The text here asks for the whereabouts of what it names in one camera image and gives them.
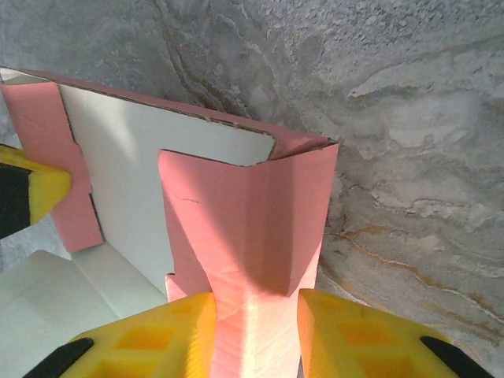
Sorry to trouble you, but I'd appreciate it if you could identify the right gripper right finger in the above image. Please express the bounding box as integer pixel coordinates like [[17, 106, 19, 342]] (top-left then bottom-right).
[[297, 287, 493, 378]]

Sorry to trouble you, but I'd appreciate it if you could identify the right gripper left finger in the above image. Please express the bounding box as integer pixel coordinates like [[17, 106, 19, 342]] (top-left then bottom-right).
[[23, 291, 218, 378]]

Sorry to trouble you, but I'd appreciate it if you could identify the pink paper box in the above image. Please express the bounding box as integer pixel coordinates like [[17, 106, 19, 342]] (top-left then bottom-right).
[[0, 66, 340, 378]]

